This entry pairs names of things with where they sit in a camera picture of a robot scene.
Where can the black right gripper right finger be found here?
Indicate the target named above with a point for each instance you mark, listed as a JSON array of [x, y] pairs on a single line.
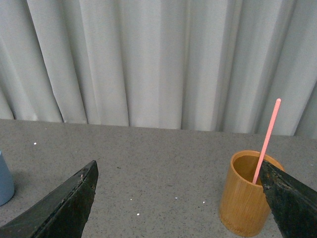
[[293, 204]]

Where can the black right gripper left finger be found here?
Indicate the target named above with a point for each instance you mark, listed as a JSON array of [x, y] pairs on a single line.
[[63, 213]]

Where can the blue plastic cup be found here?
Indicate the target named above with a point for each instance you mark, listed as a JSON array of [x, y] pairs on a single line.
[[6, 182]]

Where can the bamboo chopstick holder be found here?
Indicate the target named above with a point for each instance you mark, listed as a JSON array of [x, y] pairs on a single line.
[[243, 207]]

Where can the pink chopstick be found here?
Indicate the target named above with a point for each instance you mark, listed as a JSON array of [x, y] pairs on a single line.
[[266, 139]]

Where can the white curtain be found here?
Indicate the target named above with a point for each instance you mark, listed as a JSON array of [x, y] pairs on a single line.
[[211, 65]]

